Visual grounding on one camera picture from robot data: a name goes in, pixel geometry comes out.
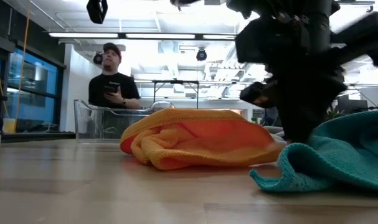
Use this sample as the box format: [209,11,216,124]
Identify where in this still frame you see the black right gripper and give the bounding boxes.
[269,60,348,144]

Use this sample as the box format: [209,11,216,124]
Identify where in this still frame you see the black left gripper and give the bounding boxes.
[86,0,108,25]

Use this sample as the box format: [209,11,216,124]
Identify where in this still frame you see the grey microfiber towel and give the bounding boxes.
[263,125,286,139]

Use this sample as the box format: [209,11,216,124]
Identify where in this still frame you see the teal microfiber towel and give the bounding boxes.
[249,110,378,194]

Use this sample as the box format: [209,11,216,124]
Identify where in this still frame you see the orange microfiber towel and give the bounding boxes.
[119,108,283,171]

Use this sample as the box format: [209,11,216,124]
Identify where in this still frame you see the long ceiling light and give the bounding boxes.
[47,32,237,40]

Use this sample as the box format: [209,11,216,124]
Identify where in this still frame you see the dark computer monitor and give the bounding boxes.
[337,94,369,114]

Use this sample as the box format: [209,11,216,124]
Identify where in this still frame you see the person's black phone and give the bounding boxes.
[103,84,120,94]

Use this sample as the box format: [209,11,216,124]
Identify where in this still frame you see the person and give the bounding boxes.
[88,42,142,110]

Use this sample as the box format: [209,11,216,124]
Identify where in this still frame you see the dark-framed glass window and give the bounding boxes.
[0,46,65,133]

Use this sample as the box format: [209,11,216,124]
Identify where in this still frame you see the black-framed background table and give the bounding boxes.
[150,79,201,110]

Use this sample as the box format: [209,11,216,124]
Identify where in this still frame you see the clear plastic bin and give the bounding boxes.
[73,98,176,141]

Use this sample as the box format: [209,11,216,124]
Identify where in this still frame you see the yellow cup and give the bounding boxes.
[1,118,17,134]

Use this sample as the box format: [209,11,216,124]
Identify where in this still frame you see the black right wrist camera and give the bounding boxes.
[239,80,278,110]

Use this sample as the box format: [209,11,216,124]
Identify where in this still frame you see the black aluminium table frame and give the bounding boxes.
[0,131,77,144]

